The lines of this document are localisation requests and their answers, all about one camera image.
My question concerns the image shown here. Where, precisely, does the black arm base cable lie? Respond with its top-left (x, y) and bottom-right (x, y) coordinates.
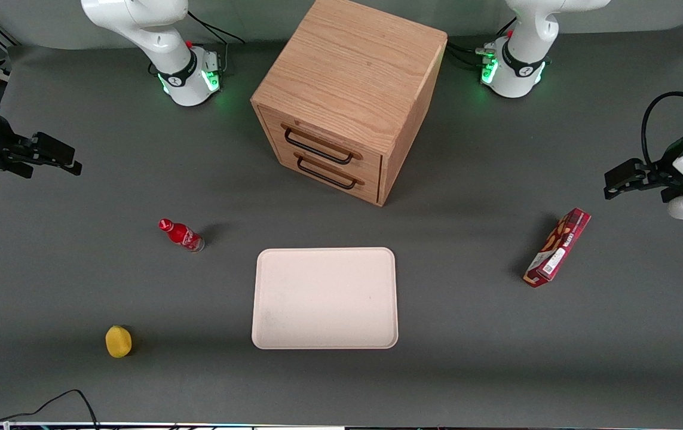
top-left (188, 11), bottom-right (245, 77)
top-left (446, 41), bottom-right (500, 73)

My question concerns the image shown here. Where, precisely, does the long black drawer handle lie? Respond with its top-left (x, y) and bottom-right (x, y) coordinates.
top-left (283, 124), bottom-right (363, 166)

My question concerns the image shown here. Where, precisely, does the aluminium frame profile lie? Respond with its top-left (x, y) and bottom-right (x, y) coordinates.
top-left (0, 18), bottom-right (20, 48)

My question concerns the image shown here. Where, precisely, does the thin black floor cable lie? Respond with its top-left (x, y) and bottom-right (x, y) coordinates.
top-left (0, 389), bottom-right (100, 430)

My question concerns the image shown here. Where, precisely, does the yellow lemon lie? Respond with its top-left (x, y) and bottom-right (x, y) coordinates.
top-left (105, 325), bottom-right (133, 359)

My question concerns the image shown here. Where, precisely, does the red tartan cookie box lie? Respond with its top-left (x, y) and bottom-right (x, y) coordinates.
top-left (523, 207), bottom-right (592, 288)

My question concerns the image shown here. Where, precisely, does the wooden drawer with long handle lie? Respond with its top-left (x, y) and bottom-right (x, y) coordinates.
top-left (259, 106), bottom-right (384, 183)

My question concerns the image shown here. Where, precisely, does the small red soda bottle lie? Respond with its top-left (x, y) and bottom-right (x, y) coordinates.
top-left (158, 219), bottom-right (205, 253)

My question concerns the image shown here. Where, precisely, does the wooden drawer with short handle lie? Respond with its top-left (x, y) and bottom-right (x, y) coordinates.
top-left (267, 139), bottom-right (382, 204)

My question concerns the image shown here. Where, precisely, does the short black drawer handle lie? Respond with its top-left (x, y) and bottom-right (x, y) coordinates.
top-left (295, 152), bottom-right (365, 191)

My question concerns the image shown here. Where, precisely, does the beige plastic tray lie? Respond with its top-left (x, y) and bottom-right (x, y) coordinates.
top-left (251, 247), bottom-right (399, 350)

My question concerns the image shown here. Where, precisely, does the black looped gripper cable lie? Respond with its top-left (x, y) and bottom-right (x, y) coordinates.
top-left (642, 91), bottom-right (683, 168)

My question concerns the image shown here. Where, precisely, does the wooden drawer cabinet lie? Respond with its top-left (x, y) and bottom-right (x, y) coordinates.
top-left (250, 0), bottom-right (448, 207)

